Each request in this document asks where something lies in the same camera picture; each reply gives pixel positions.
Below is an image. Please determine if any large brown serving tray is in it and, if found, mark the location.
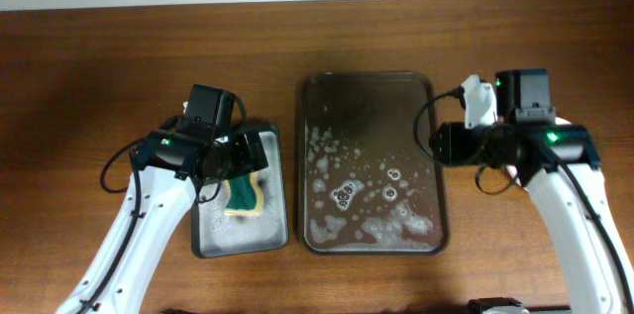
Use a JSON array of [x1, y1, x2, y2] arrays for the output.
[[297, 71, 450, 256]]

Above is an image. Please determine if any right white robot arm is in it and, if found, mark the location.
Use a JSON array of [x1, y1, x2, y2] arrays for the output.
[[419, 69, 633, 313]]

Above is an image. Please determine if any small black soapy tray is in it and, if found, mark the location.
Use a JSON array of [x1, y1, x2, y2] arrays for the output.
[[191, 124, 288, 259]]

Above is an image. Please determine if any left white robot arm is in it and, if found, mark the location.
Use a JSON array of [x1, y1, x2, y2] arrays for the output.
[[57, 84, 268, 313]]

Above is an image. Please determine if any pink stained plate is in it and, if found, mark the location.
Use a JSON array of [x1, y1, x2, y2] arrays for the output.
[[505, 117, 571, 188]]

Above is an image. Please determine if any green and yellow sponge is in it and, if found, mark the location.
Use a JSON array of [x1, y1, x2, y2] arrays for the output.
[[225, 172, 264, 216]]

